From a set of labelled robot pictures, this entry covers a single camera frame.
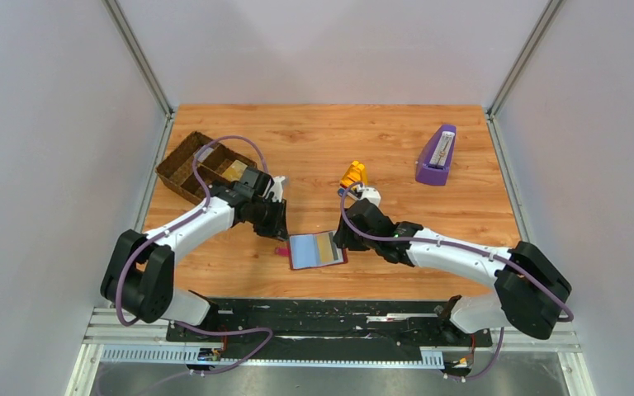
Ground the red leather card holder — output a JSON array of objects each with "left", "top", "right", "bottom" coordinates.
[{"left": 274, "top": 231, "right": 348, "bottom": 271}]

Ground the gold card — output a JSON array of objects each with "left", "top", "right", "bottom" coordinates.
[
  {"left": 222, "top": 160, "right": 248, "bottom": 182},
  {"left": 315, "top": 231, "right": 344, "bottom": 266}
]

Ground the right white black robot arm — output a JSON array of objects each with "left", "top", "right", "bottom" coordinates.
[{"left": 333, "top": 199, "right": 573, "bottom": 340}]

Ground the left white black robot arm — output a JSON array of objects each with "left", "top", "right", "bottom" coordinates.
[{"left": 100, "top": 167, "right": 288, "bottom": 325}]

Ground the gold card in basket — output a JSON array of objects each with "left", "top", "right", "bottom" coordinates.
[{"left": 222, "top": 160, "right": 248, "bottom": 182}]

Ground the silver card in basket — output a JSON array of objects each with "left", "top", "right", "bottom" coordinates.
[{"left": 195, "top": 147, "right": 215, "bottom": 163}]

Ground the yellow toy truck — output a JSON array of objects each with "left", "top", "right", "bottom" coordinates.
[{"left": 338, "top": 160, "right": 368, "bottom": 200}]

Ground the purple metronome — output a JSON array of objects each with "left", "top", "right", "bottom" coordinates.
[{"left": 414, "top": 124, "right": 457, "bottom": 186}]

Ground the brown woven divided basket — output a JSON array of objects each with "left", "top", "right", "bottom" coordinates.
[{"left": 156, "top": 131, "right": 258, "bottom": 205}]

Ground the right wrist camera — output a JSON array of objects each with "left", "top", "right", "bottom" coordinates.
[{"left": 348, "top": 184, "right": 381, "bottom": 207}]

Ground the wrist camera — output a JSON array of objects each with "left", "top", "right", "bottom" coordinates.
[
  {"left": 266, "top": 176, "right": 288, "bottom": 202},
  {"left": 348, "top": 184, "right": 381, "bottom": 207}
]

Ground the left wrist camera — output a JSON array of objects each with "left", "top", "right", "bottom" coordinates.
[{"left": 266, "top": 176, "right": 288, "bottom": 202}]

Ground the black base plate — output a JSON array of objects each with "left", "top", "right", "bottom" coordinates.
[{"left": 165, "top": 297, "right": 493, "bottom": 363}]

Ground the white slotted cable duct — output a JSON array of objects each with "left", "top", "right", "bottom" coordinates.
[{"left": 99, "top": 346, "right": 445, "bottom": 370}]

